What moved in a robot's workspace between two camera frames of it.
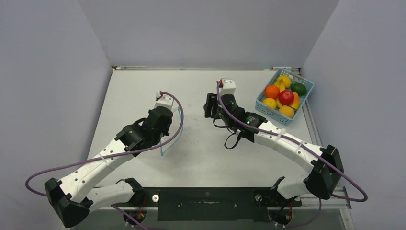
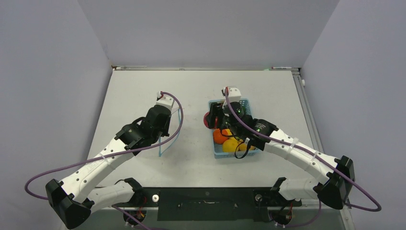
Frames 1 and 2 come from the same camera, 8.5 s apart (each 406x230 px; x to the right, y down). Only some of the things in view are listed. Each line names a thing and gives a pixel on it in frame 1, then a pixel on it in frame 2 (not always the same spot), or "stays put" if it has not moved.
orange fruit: (271, 91) -> (218, 138)
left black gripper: (164, 132) stays put
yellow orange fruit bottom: (287, 110) -> (243, 147)
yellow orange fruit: (271, 102) -> (230, 145)
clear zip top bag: (174, 132) stays put
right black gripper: (211, 106) stays put
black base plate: (210, 204) stays put
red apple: (286, 97) -> (205, 122)
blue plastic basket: (275, 113) -> (246, 104)
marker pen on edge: (280, 67) stays put
